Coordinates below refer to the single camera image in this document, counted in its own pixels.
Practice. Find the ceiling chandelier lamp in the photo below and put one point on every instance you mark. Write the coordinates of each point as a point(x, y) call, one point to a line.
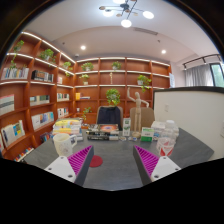
point(125, 8)

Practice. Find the stack of dark books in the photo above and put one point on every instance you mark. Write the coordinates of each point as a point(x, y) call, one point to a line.
point(103, 132)

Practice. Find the white window curtain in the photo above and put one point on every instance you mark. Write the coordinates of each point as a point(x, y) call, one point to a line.
point(199, 76)

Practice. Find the clear plastic water bottle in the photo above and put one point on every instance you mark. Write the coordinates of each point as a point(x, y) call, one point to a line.
point(167, 138)

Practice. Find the dark office chair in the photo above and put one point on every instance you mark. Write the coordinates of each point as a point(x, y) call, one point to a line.
point(110, 115)

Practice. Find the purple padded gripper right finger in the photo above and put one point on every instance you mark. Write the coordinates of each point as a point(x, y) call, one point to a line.
point(151, 167)

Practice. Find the tall green white carton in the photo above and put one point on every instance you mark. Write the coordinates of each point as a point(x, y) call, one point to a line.
point(126, 126)

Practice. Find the white partition board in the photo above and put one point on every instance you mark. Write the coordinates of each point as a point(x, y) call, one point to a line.
point(197, 110)

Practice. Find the red round coaster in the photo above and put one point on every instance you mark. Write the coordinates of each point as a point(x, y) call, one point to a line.
point(96, 161)

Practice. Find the stack of colourful books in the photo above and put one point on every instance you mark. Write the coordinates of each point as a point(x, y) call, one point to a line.
point(71, 126)

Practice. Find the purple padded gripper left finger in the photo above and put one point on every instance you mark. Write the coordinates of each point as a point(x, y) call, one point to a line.
point(73, 168)

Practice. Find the potted green plant centre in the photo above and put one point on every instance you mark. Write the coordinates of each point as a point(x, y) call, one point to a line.
point(113, 96)

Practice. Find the wooden artist mannequin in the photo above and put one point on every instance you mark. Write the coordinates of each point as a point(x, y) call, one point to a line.
point(137, 120)

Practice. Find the green white small box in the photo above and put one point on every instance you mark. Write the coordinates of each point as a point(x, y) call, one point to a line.
point(147, 134)

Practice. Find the white ceramic mug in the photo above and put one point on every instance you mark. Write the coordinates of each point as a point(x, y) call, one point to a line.
point(64, 143)

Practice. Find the white box behind bottle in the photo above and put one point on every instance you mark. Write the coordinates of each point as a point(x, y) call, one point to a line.
point(158, 128)

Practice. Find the wooden wall bookshelf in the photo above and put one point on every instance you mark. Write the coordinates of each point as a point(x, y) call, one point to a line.
point(39, 84)

